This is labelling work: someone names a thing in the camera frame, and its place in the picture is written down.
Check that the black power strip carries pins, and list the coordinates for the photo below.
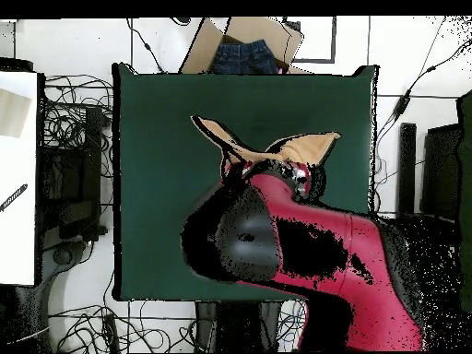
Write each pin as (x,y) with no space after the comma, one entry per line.
(110,332)

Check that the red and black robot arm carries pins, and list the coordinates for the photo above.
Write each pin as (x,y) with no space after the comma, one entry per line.
(368,258)

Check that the black box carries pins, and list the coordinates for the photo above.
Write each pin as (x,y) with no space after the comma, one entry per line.
(442,173)

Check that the black upright post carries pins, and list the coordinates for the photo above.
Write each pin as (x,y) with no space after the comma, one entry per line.
(406,166)

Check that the blue denim jeans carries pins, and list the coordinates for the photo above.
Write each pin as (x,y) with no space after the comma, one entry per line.
(243,57)

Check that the white side table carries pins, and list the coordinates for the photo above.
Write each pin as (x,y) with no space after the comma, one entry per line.
(18,239)

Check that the black equipment rack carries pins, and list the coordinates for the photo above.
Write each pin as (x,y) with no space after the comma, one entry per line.
(70,177)

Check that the beige block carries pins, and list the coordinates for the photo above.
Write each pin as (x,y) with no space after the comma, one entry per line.
(13,114)

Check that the tan terry towel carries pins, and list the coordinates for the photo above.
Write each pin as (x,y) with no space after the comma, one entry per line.
(306,147)

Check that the black ribbed tool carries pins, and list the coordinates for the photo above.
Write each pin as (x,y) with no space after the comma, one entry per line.
(14,196)

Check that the brown cardboard box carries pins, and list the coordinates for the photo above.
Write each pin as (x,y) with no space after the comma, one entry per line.
(265,29)

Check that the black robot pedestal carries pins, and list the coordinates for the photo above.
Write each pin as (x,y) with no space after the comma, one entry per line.
(236,324)

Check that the dark green table cloth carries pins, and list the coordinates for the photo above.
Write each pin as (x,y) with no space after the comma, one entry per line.
(166,184)

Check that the black square floor frame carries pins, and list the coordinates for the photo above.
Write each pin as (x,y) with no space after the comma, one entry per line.
(333,40)

